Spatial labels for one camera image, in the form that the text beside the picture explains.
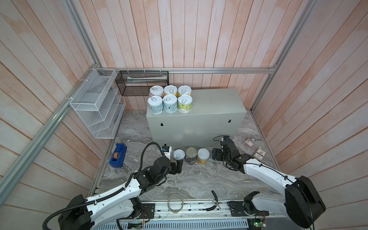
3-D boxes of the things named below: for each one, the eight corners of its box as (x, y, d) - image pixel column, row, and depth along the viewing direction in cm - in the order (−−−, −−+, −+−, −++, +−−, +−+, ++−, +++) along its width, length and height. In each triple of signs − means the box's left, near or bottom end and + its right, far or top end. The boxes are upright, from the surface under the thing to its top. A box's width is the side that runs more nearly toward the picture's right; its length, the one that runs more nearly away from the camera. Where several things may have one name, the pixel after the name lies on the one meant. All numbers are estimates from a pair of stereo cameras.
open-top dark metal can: (185, 164, 91) (186, 157, 83) (185, 153, 96) (185, 146, 88) (196, 164, 91) (197, 157, 83) (195, 153, 96) (196, 146, 88)
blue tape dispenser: (112, 167, 91) (108, 162, 85) (118, 148, 100) (114, 143, 94) (122, 167, 91) (118, 162, 85) (127, 148, 100) (124, 143, 94)
